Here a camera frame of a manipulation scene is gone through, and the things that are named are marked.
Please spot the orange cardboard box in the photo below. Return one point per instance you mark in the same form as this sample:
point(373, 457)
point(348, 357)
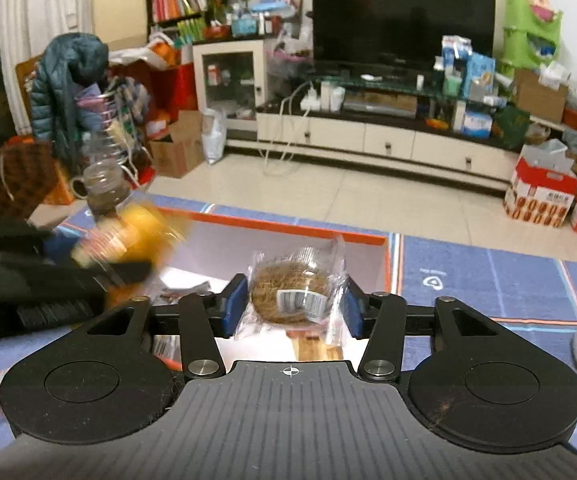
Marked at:
point(208, 250)

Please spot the brown checkered cloth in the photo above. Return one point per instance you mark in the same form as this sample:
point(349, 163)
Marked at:
point(13, 180)

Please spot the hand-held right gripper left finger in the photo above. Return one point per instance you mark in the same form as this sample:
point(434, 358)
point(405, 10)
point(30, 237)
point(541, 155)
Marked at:
point(234, 305)

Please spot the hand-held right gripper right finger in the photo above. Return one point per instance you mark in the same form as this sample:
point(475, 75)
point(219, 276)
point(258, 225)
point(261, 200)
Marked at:
point(353, 312)

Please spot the orange yellow snack packet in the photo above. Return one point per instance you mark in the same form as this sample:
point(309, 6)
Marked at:
point(143, 230)

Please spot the standing air conditioner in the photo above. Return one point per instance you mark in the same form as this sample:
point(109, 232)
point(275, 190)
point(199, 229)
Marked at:
point(118, 5)

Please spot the white glass door cabinet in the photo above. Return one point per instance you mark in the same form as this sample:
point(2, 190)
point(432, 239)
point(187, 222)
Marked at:
point(228, 80)

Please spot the dark teal puffer jacket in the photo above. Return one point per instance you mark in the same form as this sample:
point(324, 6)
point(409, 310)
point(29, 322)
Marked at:
point(63, 90)

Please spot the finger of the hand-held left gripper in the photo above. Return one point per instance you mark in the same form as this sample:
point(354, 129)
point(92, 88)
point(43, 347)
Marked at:
point(126, 274)

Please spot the wooden chair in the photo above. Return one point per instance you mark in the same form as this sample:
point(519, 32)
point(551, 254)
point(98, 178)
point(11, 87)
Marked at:
point(26, 75)

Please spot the tan snack packet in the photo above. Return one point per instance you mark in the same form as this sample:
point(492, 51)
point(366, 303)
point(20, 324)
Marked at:
point(311, 347)

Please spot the white power strip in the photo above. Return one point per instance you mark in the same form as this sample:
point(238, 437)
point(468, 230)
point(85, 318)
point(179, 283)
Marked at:
point(311, 100)

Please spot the red gift bag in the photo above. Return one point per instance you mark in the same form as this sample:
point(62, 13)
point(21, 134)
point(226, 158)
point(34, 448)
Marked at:
point(186, 87)

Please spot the open brown cardboard box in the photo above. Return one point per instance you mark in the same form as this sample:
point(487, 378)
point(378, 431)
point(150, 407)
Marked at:
point(176, 152)

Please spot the green plastic rack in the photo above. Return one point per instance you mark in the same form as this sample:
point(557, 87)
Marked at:
point(523, 35)

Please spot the dark bookshelf with books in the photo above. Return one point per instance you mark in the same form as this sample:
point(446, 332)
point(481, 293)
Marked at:
point(178, 0)

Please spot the blue tissue box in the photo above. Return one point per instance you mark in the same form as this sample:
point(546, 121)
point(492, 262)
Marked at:
point(476, 124)

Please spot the clear brown cake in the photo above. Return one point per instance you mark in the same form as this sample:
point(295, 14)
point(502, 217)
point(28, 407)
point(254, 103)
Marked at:
point(288, 285)

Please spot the closed brown cardboard box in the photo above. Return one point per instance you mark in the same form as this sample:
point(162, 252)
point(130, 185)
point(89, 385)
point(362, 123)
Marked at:
point(538, 97)

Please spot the white television stand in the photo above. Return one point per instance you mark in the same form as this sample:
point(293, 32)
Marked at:
point(388, 142)

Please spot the blue white carton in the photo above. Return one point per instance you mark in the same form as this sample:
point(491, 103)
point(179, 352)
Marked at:
point(481, 75)

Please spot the glass jar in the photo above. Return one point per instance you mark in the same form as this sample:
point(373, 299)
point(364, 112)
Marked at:
point(103, 187)

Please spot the black television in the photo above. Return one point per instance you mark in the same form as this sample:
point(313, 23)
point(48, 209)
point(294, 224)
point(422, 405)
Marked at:
point(403, 10)

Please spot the red white gift box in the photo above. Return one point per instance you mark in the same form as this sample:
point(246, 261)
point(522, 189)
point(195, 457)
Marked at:
point(541, 195)

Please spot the white orange plastic bag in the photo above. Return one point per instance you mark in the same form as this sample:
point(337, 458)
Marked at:
point(148, 50)

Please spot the dark green bag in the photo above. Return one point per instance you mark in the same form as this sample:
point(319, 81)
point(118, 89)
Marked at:
point(511, 127)

